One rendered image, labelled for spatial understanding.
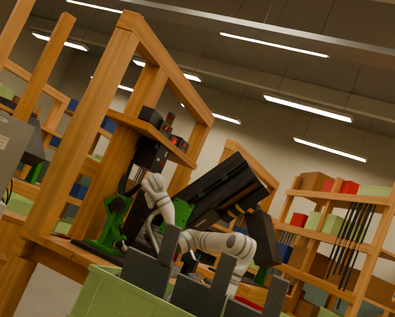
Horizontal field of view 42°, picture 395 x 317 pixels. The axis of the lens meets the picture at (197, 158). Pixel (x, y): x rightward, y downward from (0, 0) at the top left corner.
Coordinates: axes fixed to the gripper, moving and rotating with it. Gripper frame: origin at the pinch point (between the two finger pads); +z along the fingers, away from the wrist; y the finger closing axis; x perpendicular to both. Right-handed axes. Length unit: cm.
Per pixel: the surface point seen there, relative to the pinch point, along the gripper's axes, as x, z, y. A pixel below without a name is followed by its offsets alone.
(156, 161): -3.1, -6.9, 24.2
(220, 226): -35, 837, 309
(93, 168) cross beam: 26.5, -26.7, 21.6
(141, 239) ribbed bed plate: 18.1, 4.8, -10.0
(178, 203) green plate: -6.7, 2.9, 1.3
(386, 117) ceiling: -379, 582, 295
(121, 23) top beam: -12, -77, 57
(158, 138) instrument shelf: -9.0, -22.8, 27.7
